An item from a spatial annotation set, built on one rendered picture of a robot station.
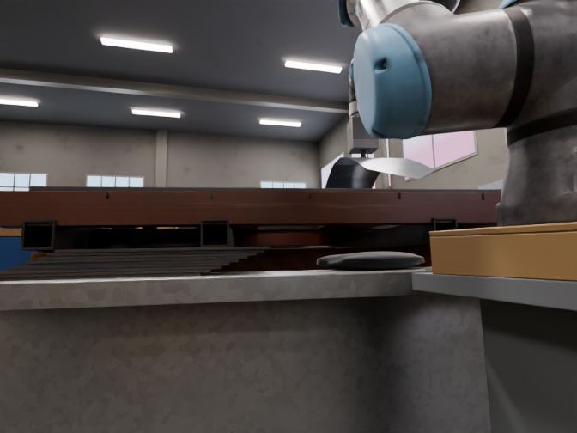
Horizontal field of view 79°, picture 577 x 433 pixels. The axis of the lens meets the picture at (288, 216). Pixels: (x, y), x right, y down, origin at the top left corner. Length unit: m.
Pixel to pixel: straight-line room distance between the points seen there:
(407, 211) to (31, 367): 0.68
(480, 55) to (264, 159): 11.53
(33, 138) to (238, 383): 12.18
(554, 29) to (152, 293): 0.48
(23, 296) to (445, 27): 0.52
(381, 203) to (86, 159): 11.54
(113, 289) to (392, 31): 0.41
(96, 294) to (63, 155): 11.79
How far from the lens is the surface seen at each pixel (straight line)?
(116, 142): 12.00
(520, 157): 0.42
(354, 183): 1.30
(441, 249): 0.41
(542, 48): 0.41
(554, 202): 0.38
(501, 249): 0.35
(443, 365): 0.72
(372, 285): 0.47
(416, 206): 0.73
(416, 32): 0.39
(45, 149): 12.42
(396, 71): 0.37
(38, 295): 0.49
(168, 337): 0.62
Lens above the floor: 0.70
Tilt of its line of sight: 7 degrees up
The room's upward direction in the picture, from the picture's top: 1 degrees counter-clockwise
